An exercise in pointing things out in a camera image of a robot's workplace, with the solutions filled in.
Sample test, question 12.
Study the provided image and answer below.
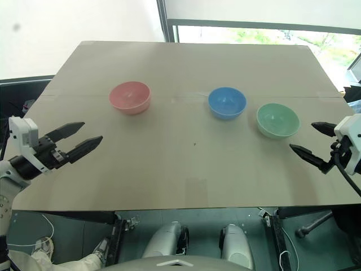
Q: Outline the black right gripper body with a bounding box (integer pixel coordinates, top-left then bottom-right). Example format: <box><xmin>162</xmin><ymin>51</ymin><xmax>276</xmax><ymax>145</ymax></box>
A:
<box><xmin>320</xmin><ymin>136</ymin><xmax>354</xmax><ymax>174</ymax></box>

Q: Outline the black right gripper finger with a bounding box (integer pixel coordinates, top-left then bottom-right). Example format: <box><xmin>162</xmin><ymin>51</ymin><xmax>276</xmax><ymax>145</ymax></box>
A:
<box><xmin>289</xmin><ymin>143</ymin><xmax>330</xmax><ymax>172</ymax></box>
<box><xmin>311</xmin><ymin>121</ymin><xmax>338</xmax><ymax>139</ymax></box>

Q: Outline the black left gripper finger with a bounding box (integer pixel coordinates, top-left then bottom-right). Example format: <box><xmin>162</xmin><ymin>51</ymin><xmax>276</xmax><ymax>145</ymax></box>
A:
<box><xmin>67</xmin><ymin>135</ymin><xmax>104</xmax><ymax>164</ymax></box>
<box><xmin>44</xmin><ymin>121</ymin><xmax>86</xmax><ymax>142</ymax></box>

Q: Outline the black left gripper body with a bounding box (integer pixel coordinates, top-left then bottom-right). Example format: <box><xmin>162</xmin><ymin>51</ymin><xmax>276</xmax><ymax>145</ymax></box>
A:
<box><xmin>32</xmin><ymin>134</ymin><xmax>72</xmax><ymax>172</ymax></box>

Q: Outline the green plastic bowl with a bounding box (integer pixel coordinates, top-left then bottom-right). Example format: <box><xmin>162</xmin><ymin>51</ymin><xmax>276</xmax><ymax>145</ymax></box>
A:
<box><xmin>256</xmin><ymin>103</ymin><xmax>301</xmax><ymax>141</ymax></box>

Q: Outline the dark side table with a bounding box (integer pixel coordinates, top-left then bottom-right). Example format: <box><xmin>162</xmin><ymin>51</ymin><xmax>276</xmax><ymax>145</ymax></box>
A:
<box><xmin>0</xmin><ymin>75</ymin><xmax>55</xmax><ymax>119</ymax></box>

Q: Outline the red plastic bowl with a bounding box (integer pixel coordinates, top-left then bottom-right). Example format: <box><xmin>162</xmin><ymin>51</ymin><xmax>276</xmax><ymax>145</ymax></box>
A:
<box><xmin>108</xmin><ymin>81</ymin><xmax>152</xmax><ymax>116</ymax></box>

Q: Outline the black chair base leg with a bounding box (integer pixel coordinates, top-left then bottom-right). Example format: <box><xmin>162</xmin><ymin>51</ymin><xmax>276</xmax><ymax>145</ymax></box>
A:
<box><xmin>295</xmin><ymin>211</ymin><xmax>334</xmax><ymax>238</ymax></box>

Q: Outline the black table leg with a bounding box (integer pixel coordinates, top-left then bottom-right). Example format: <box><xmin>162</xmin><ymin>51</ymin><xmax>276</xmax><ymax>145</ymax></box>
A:
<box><xmin>108</xmin><ymin>213</ymin><xmax>127</xmax><ymax>266</ymax></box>
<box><xmin>269</xmin><ymin>213</ymin><xmax>296</xmax><ymax>271</ymax></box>

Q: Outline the grey white sneaker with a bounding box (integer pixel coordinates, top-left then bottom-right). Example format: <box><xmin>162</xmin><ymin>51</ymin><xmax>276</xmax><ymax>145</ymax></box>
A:
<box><xmin>92</xmin><ymin>238</ymin><xmax>110</xmax><ymax>266</ymax></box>
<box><xmin>32</xmin><ymin>236</ymin><xmax>55</xmax><ymax>260</ymax></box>

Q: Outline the blue plastic bowl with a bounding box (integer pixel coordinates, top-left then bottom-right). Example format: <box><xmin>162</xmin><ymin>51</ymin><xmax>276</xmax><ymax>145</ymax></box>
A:
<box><xmin>208</xmin><ymin>86</ymin><xmax>248</xmax><ymax>120</ymax></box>

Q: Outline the beige trouser leg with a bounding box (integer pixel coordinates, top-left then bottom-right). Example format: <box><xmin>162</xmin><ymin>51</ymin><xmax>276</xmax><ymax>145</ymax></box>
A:
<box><xmin>52</xmin><ymin>252</ymin><xmax>103</xmax><ymax>271</ymax></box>
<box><xmin>7</xmin><ymin>250</ymin><xmax>56</xmax><ymax>271</ymax></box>

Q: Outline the silver right robot leg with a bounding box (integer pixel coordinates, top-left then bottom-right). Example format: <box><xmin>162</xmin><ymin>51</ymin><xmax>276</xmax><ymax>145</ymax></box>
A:
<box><xmin>219</xmin><ymin>223</ymin><xmax>255</xmax><ymax>269</ymax></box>

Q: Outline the silver robot leg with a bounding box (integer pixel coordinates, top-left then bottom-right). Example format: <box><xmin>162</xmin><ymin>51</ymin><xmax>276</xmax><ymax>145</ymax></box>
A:
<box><xmin>219</xmin><ymin>223</ymin><xmax>255</xmax><ymax>269</ymax></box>
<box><xmin>142</xmin><ymin>221</ymin><xmax>190</xmax><ymax>259</ymax></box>

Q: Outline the silver left robot leg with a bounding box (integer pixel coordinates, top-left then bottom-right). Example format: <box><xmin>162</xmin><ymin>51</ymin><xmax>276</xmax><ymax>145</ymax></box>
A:
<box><xmin>142</xmin><ymin>221</ymin><xmax>190</xmax><ymax>259</ymax></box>

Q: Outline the grey robot torso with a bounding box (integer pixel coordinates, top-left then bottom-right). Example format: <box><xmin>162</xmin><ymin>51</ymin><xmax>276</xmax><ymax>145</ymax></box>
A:
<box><xmin>103</xmin><ymin>255</ymin><xmax>254</xmax><ymax>271</ymax></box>

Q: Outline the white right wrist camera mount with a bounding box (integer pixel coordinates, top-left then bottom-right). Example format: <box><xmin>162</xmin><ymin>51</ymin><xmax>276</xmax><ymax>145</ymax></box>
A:
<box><xmin>333</xmin><ymin>113</ymin><xmax>361</xmax><ymax>176</ymax></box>

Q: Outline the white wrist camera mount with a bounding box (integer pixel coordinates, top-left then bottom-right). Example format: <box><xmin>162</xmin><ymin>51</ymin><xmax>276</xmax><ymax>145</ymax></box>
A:
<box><xmin>333</xmin><ymin>113</ymin><xmax>361</xmax><ymax>176</ymax></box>
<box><xmin>8</xmin><ymin>116</ymin><xmax>48</xmax><ymax>173</ymax></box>

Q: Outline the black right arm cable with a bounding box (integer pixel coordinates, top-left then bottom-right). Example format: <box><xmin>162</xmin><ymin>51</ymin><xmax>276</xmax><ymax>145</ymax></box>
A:
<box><xmin>329</xmin><ymin>151</ymin><xmax>361</xmax><ymax>198</ymax></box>

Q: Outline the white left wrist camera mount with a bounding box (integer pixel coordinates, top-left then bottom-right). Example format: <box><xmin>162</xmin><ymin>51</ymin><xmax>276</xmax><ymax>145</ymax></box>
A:
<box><xmin>8</xmin><ymin>116</ymin><xmax>48</xmax><ymax>173</ymax></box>

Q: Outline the thin white floor cable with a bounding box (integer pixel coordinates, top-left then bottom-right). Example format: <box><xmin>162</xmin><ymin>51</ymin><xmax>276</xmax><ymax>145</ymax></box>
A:
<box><xmin>7</xmin><ymin>213</ymin><xmax>55</xmax><ymax>249</ymax></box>

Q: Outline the white looped floor cable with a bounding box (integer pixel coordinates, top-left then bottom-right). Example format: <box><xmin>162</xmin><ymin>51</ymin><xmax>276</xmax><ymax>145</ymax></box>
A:
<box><xmin>278</xmin><ymin>222</ymin><xmax>298</xmax><ymax>269</ymax></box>

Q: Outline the dark window frame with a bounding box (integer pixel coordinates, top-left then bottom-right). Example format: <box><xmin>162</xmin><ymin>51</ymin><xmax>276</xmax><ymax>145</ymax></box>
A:
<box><xmin>156</xmin><ymin>0</ymin><xmax>361</xmax><ymax>43</ymax></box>

